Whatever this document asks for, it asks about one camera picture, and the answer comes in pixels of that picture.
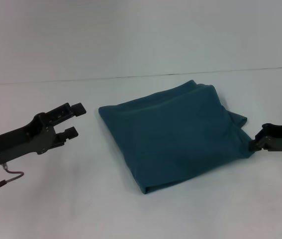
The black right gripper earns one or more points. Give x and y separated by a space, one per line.
280 139

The teal t-shirt with white print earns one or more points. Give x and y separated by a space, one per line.
175 134

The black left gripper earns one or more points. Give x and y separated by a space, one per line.
21 139

